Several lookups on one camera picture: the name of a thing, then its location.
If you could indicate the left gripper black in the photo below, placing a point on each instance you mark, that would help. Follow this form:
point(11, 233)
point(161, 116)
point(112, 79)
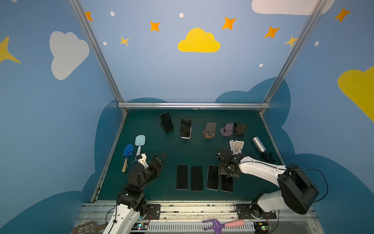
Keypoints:
point(156, 166)

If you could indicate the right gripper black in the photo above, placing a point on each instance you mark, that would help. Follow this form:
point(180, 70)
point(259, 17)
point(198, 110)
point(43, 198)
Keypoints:
point(227, 164)

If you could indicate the white phone stand front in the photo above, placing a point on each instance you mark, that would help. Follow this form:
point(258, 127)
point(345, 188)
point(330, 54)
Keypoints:
point(236, 146)

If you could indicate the white phone stand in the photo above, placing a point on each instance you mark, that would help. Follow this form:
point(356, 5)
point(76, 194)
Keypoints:
point(186, 133)
point(236, 146)

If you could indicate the white framed phone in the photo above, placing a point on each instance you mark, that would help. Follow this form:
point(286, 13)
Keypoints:
point(213, 178)

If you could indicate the purple phone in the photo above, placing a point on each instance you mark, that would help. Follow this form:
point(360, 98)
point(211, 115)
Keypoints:
point(182, 177)

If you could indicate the purple round phone stand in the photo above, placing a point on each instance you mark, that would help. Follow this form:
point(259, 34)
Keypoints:
point(227, 130)

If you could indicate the black phone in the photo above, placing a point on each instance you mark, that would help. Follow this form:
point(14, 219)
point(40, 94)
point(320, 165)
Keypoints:
point(185, 123)
point(167, 121)
point(197, 178)

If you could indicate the small black phone stand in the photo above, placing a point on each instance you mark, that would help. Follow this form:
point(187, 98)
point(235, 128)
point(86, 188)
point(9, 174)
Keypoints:
point(239, 129)

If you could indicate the round wooden phone stand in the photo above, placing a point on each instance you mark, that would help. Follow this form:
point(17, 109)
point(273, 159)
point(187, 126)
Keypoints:
point(210, 130)

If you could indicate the black folding phone stand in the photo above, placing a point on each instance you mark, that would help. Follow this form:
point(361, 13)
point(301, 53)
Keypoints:
point(166, 125)

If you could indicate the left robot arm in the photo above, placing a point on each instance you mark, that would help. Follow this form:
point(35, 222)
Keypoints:
point(131, 203)

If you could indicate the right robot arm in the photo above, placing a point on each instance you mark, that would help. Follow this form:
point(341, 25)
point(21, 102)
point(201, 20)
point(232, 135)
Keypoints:
point(296, 191)

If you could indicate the light blue toy shovel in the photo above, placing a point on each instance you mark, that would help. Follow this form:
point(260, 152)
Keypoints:
point(140, 140)

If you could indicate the silver screwdriver tool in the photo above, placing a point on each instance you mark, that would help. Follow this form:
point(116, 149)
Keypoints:
point(262, 150)

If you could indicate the purple pink toy fork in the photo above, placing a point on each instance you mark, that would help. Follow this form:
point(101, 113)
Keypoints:
point(218, 226)

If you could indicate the brown perforated toy spatula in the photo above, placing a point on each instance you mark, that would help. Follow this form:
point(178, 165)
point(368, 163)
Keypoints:
point(89, 228)

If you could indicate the aluminium frame rail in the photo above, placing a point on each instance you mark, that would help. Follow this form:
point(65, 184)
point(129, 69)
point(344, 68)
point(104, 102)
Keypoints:
point(166, 105)

